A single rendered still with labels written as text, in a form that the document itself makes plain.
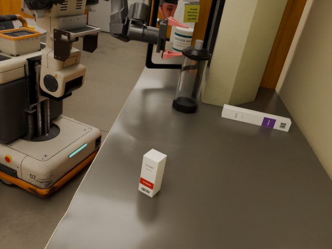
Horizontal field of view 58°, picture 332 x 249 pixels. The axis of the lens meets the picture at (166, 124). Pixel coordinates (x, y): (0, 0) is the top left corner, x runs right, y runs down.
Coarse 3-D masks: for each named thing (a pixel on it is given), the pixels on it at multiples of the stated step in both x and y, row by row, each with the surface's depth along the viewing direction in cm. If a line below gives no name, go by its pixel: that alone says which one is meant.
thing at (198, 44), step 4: (196, 40) 108; (200, 40) 108; (196, 44) 108; (200, 44) 107; (188, 48) 108; (192, 48) 108; (196, 48) 108; (200, 48) 108; (204, 48) 111; (188, 52) 107; (192, 52) 106; (196, 52) 106; (200, 52) 106; (204, 52) 107; (208, 52) 110; (204, 56) 107
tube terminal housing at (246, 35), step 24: (240, 0) 108; (264, 0) 110; (240, 24) 112; (264, 24) 117; (216, 48) 117; (240, 48) 116; (264, 48) 125; (216, 72) 121; (240, 72) 122; (216, 96) 126; (240, 96) 131
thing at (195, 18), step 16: (160, 0) 127; (176, 0) 130; (192, 0) 133; (208, 0) 136; (160, 16) 130; (176, 16) 133; (192, 16) 136; (208, 16) 140; (176, 32) 137; (192, 32) 140; (176, 48) 141
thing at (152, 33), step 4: (160, 24) 103; (144, 28) 106; (148, 28) 106; (152, 28) 106; (156, 28) 106; (160, 28) 104; (144, 32) 105; (148, 32) 105; (152, 32) 105; (156, 32) 105; (160, 32) 104; (148, 36) 106; (152, 36) 105; (156, 36) 105; (144, 40) 107; (148, 40) 107; (152, 40) 106; (156, 40) 106; (160, 40) 106; (160, 44) 107
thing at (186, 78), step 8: (184, 48) 112; (184, 56) 109; (200, 56) 106; (208, 56) 108; (184, 64) 109; (192, 64) 107; (200, 64) 107; (184, 72) 110; (192, 72) 109; (200, 72) 109; (184, 80) 111; (192, 80) 110; (200, 80) 111; (184, 88) 112; (192, 88) 112; (200, 88) 114; (176, 96) 116; (184, 96) 113; (192, 96) 113; (184, 104) 115; (192, 104) 115
